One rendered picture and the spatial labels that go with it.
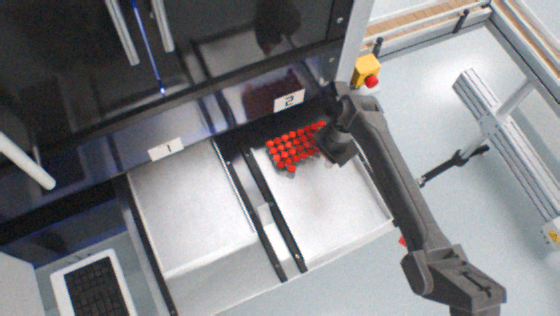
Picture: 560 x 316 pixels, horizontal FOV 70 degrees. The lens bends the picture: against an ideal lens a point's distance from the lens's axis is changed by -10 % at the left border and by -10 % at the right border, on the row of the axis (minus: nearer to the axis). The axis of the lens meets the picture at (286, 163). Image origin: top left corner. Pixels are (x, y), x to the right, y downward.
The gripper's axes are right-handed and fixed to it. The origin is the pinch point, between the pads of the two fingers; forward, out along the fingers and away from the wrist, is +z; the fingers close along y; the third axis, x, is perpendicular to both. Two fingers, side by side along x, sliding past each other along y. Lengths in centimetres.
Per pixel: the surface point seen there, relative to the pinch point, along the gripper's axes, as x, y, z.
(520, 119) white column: -143, -29, 94
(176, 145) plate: 28.5, 26.0, -2.5
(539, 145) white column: -139, -47, 94
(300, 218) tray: 13.3, -5.2, 10.9
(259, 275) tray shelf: 31.2, -10.1, 11.0
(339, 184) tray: -1.3, -4.7, 11.0
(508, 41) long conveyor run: -88, -4, 11
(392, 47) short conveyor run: -46, 18, 8
